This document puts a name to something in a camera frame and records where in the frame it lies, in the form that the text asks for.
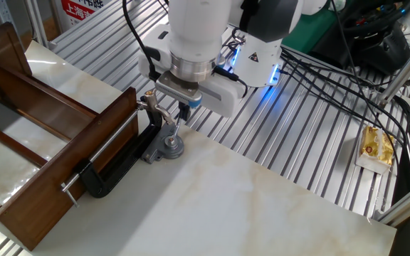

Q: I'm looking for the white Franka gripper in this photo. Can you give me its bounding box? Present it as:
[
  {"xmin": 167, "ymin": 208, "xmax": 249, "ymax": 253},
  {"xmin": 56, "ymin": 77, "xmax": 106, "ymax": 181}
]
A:
[{"xmin": 137, "ymin": 23, "xmax": 246, "ymax": 122}]

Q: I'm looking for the silver tap spout brass cap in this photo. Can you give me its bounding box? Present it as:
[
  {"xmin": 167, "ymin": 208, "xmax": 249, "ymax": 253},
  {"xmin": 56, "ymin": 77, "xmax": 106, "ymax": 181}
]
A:
[{"xmin": 136, "ymin": 90, "xmax": 177, "ymax": 126}]

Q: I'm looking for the grey tap valve red knob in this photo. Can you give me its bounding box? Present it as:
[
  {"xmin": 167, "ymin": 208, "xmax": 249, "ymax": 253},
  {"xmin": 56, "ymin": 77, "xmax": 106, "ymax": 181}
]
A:
[{"xmin": 140, "ymin": 116, "xmax": 186, "ymax": 165}]

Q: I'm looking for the black C-clamp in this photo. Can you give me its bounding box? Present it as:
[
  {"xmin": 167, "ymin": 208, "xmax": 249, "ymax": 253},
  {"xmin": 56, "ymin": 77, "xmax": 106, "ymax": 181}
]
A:
[{"xmin": 61, "ymin": 92, "xmax": 164, "ymax": 208}]

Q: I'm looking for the white marble tile slab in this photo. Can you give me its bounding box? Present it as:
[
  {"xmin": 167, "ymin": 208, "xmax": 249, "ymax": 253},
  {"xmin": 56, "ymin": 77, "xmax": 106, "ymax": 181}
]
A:
[{"xmin": 0, "ymin": 39, "xmax": 399, "ymax": 256}]

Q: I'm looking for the red white sign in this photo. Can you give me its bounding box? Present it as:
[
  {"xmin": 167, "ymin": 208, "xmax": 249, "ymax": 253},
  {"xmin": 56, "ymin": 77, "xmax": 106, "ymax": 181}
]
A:
[{"xmin": 61, "ymin": 0, "xmax": 105, "ymax": 27}]

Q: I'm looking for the green board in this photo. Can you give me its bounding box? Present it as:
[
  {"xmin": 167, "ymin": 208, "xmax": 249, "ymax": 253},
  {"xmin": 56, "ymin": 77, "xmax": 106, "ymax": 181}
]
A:
[{"xmin": 281, "ymin": 6, "xmax": 338, "ymax": 55}]

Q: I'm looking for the brown wooden drawer box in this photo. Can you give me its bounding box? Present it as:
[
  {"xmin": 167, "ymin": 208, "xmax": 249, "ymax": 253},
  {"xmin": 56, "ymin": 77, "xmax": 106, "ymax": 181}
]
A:
[{"xmin": 0, "ymin": 21, "xmax": 140, "ymax": 252}]

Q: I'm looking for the yellow snack packet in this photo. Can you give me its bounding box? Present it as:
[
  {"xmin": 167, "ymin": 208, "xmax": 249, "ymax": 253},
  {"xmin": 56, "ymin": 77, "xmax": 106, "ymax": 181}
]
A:
[{"xmin": 354, "ymin": 124, "xmax": 396, "ymax": 176}]

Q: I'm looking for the white power strip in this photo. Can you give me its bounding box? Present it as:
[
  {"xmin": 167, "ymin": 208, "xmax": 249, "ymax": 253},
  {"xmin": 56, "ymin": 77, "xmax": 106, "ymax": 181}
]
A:
[{"xmin": 0, "ymin": 0, "xmax": 18, "ymax": 26}]

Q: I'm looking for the silver wrist camera blue cap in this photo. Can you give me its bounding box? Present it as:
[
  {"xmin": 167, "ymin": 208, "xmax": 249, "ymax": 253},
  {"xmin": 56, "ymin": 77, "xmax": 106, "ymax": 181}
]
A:
[{"xmin": 154, "ymin": 70, "xmax": 204, "ymax": 110}]

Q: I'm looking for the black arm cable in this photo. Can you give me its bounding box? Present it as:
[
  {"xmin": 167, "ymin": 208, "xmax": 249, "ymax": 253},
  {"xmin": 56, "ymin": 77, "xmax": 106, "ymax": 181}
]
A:
[{"xmin": 121, "ymin": 0, "xmax": 162, "ymax": 82}]

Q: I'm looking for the black camera cable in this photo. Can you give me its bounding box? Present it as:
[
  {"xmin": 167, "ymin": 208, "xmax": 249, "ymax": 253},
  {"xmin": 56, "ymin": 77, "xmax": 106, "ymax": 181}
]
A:
[{"xmin": 212, "ymin": 65, "xmax": 248, "ymax": 97}]

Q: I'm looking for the black looped cable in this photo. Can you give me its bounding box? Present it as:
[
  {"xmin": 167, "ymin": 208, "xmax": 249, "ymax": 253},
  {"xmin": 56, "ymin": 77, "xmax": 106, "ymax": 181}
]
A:
[{"xmin": 222, "ymin": 25, "xmax": 248, "ymax": 51}]

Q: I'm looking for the black cable bundle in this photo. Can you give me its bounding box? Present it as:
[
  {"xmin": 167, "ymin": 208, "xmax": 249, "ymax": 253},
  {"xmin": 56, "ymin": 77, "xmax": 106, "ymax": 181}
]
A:
[{"xmin": 279, "ymin": 45, "xmax": 410, "ymax": 150}]

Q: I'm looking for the aluminium frame post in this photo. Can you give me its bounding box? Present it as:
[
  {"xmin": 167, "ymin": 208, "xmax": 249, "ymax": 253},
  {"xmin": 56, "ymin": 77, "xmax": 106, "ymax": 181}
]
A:
[
  {"xmin": 22, "ymin": 0, "xmax": 58, "ymax": 50},
  {"xmin": 375, "ymin": 33, "xmax": 410, "ymax": 107}
]

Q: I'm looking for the aluminium frame beam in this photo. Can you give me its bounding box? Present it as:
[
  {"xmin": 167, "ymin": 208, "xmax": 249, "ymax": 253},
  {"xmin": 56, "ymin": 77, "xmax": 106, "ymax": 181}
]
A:
[{"xmin": 373, "ymin": 176, "xmax": 410, "ymax": 228}]

